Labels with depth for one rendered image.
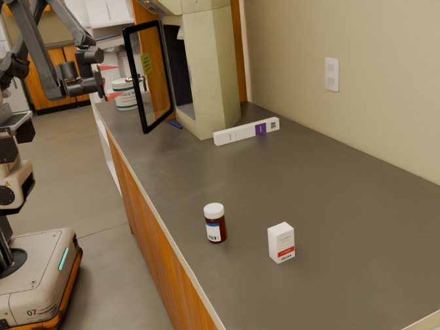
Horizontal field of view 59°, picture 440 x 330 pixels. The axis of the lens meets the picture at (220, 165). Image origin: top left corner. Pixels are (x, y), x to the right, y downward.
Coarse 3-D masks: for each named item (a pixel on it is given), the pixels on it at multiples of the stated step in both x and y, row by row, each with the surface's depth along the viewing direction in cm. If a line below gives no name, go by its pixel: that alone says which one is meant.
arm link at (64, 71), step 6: (60, 66) 142; (66, 66) 141; (72, 66) 142; (60, 72) 143; (66, 72) 142; (72, 72) 142; (60, 78) 143; (66, 78) 142; (60, 84) 143; (48, 90) 143; (54, 90) 142; (60, 90) 142; (48, 96) 143; (54, 96) 143; (60, 96) 143
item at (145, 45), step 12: (132, 36) 140; (144, 36) 149; (156, 36) 159; (132, 48) 140; (144, 48) 149; (156, 48) 159; (144, 60) 149; (156, 60) 160; (132, 72) 141; (144, 72) 149; (156, 72) 160; (156, 84) 160; (144, 96) 150; (156, 96) 160; (168, 96) 171; (144, 108) 150; (156, 108) 160; (168, 108) 171; (144, 132) 150
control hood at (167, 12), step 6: (150, 0) 137; (156, 0) 130; (162, 0) 130; (168, 0) 130; (174, 0) 131; (180, 0) 132; (162, 6) 133; (168, 6) 131; (174, 6) 132; (180, 6) 132; (168, 12) 137; (174, 12) 132; (180, 12) 133
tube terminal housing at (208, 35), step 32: (192, 0) 133; (224, 0) 147; (192, 32) 137; (224, 32) 149; (192, 64) 141; (224, 64) 151; (192, 96) 148; (224, 96) 153; (192, 128) 159; (224, 128) 156
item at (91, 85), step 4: (92, 72) 147; (80, 80) 145; (84, 80) 145; (88, 80) 145; (92, 80) 146; (96, 80) 145; (84, 84) 144; (88, 84) 145; (92, 84) 145; (96, 84) 146; (84, 88) 145; (88, 88) 145; (92, 88) 146; (96, 88) 146; (100, 88) 147; (84, 92) 145; (88, 92) 146; (92, 92) 147; (100, 92) 147; (100, 96) 147
